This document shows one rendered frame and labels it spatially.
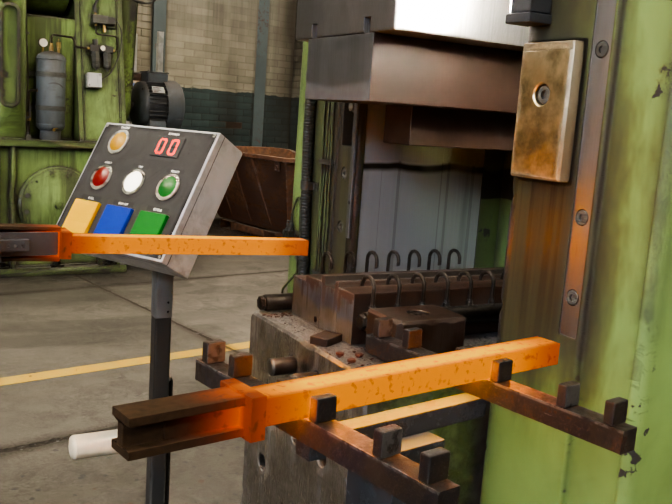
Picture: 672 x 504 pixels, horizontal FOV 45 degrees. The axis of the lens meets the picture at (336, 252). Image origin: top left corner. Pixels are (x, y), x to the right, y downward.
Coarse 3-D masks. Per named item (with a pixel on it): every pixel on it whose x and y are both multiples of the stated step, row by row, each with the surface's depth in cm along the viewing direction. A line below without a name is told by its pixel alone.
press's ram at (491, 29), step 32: (320, 0) 127; (352, 0) 118; (384, 0) 111; (416, 0) 110; (448, 0) 113; (480, 0) 115; (320, 32) 127; (352, 32) 119; (384, 32) 113; (416, 32) 111; (448, 32) 113; (480, 32) 116; (512, 32) 119
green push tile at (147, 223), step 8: (144, 216) 157; (152, 216) 156; (160, 216) 155; (168, 216) 155; (136, 224) 157; (144, 224) 156; (152, 224) 155; (160, 224) 154; (136, 232) 156; (144, 232) 155; (152, 232) 154; (160, 232) 153
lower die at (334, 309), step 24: (312, 288) 131; (336, 288) 124; (360, 288) 124; (384, 288) 125; (408, 288) 126; (432, 288) 128; (456, 288) 129; (480, 288) 131; (312, 312) 131; (336, 312) 124; (360, 312) 121; (360, 336) 121
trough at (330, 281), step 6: (474, 270) 142; (480, 270) 142; (492, 270) 144; (498, 270) 144; (330, 276) 128; (336, 276) 128; (342, 276) 129; (348, 276) 129; (354, 276) 130; (360, 276) 130; (372, 276) 132; (378, 276) 132; (384, 276) 133; (402, 276) 134; (408, 276) 135; (426, 276) 137; (432, 276) 137; (330, 282) 128
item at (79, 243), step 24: (72, 240) 105; (96, 240) 106; (120, 240) 108; (144, 240) 109; (168, 240) 111; (192, 240) 112; (216, 240) 114; (240, 240) 116; (264, 240) 118; (288, 240) 120
